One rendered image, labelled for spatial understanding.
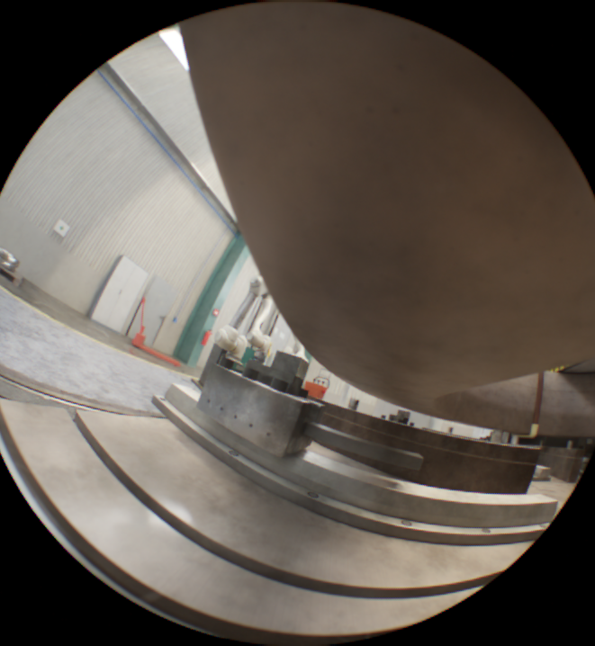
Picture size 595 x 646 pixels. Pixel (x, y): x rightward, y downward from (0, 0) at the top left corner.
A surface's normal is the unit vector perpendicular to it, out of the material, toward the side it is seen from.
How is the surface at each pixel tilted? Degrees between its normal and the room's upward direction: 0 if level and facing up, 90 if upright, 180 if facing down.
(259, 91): 180
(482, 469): 90
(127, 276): 90
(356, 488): 71
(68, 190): 90
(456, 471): 90
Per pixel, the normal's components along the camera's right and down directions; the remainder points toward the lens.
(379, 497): -0.20, -0.66
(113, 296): 0.87, 0.20
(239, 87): -0.35, 0.90
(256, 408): -0.33, -0.39
